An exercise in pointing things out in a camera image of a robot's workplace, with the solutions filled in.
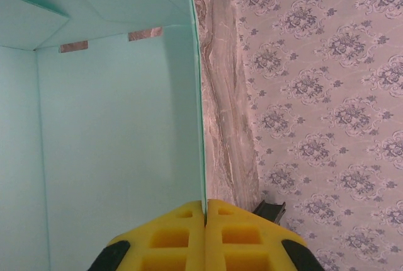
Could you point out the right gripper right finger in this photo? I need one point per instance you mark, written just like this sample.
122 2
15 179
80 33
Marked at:
239 252

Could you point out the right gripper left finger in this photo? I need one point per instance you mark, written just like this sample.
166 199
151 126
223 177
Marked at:
176 252

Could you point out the light blue paper box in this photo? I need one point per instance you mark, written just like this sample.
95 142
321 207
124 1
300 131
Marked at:
110 126

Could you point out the black grey chessboard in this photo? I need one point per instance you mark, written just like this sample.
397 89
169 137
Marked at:
267 211

